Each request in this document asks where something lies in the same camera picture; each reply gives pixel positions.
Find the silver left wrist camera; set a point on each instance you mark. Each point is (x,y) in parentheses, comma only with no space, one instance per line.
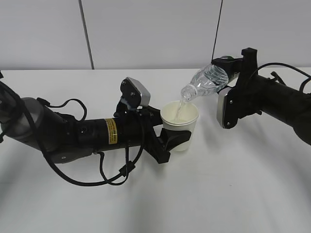
(134,94)

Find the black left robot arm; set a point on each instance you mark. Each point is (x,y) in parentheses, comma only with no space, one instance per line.
(67,139)

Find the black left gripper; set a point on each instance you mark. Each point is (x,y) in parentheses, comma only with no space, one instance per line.
(136,128)

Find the white paper cup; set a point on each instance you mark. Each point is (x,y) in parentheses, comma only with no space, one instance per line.
(176,119)

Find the clear water bottle green label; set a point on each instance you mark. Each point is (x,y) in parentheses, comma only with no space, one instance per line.
(207,81)

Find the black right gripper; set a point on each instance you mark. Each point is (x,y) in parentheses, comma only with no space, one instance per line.
(244,69)

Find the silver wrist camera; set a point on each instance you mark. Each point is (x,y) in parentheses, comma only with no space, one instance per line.
(134,94)
(226,116)

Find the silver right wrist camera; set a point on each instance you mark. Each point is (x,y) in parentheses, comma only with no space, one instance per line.
(226,116)

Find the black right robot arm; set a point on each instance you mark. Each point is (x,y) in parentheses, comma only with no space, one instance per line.
(255,94)

